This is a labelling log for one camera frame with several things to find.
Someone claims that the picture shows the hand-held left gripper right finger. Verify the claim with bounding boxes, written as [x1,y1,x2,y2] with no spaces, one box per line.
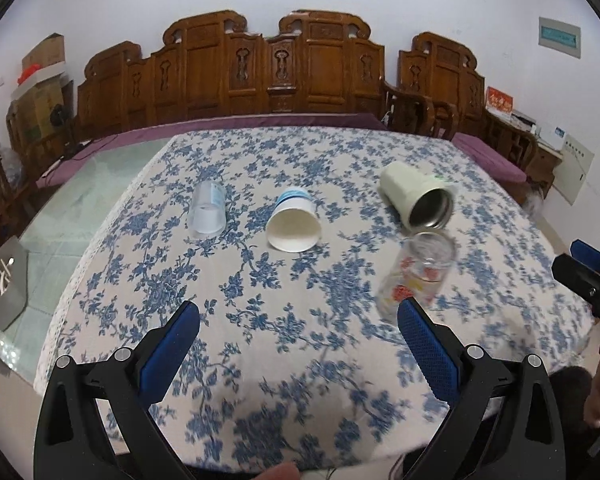
[396,297,566,480]

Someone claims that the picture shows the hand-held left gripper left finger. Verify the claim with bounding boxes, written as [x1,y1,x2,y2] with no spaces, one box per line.
[32,301,201,480]

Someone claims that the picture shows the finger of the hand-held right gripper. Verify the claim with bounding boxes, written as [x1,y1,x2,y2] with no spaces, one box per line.
[569,239,600,275]
[551,254,600,322]

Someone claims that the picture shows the clear glass cup red print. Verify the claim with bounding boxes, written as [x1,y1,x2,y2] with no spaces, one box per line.
[375,230,456,323]

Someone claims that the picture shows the clear plastic cup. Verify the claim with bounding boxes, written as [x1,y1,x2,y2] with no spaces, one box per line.
[187,180,227,239]

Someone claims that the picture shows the cream insulated cup steel interior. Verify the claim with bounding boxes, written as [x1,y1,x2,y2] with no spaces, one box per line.
[379,160,459,232]

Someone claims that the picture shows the white paper cup blue print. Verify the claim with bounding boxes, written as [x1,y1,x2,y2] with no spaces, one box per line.
[265,187,322,254]

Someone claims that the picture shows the person's left hand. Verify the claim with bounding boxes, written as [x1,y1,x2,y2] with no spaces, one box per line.
[256,462,301,480]

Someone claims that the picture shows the white board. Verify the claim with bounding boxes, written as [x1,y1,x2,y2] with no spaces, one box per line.
[549,125,595,206]

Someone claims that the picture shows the wooden side table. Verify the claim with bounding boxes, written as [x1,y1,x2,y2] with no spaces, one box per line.
[532,139,565,197]

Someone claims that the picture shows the blue floral tablecloth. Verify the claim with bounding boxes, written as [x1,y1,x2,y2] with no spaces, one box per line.
[34,127,596,471]

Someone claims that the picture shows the purple armchair cushion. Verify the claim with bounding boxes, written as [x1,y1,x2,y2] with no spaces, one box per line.
[451,132,529,184]

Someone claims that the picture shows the wooden chair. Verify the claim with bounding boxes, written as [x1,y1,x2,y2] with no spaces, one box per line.
[484,109,540,173]

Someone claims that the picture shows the white device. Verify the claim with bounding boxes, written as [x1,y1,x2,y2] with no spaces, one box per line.
[509,109,539,134]

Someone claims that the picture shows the red box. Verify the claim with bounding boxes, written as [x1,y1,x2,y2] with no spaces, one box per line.
[485,85,514,112]

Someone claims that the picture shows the purple sofa cushion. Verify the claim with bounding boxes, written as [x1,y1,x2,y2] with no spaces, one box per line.
[34,112,387,192]

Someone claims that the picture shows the carved wooden armchair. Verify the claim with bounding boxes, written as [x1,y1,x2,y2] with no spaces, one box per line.
[383,32,487,142]

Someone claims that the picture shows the large cardboard box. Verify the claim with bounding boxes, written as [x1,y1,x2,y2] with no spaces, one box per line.
[6,79,75,147]

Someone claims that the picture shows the carved wooden sofa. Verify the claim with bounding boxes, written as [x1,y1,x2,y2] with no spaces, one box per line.
[74,9,387,138]

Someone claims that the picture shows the brown cardboard box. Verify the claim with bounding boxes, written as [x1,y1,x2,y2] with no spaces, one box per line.
[21,33,67,82]

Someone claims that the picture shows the grey wall panel box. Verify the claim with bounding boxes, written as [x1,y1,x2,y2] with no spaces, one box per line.
[537,16,582,59]

